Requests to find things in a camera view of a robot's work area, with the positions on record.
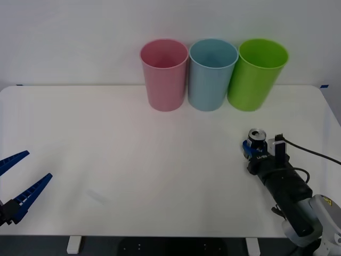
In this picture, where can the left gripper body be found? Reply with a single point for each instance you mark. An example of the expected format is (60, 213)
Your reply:
(3, 213)

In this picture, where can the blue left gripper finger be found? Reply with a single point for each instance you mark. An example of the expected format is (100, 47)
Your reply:
(12, 161)
(28, 198)

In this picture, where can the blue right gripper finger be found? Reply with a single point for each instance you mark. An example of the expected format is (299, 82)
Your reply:
(263, 149)
(247, 150)

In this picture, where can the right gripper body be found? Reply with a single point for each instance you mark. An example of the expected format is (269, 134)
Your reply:
(267, 164)

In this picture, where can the dark blue drink can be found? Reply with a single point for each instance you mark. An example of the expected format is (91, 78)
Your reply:
(256, 138)

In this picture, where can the green plastic waste bin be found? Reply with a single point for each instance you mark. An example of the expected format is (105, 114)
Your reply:
(250, 88)

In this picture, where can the white table leg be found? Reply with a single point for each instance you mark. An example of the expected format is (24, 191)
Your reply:
(252, 246)
(73, 244)

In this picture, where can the pale blue plastic waste bin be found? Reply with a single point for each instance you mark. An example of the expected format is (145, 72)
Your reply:
(206, 88)

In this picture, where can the pink plastic waste bin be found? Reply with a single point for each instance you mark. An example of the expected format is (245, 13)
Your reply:
(165, 88)

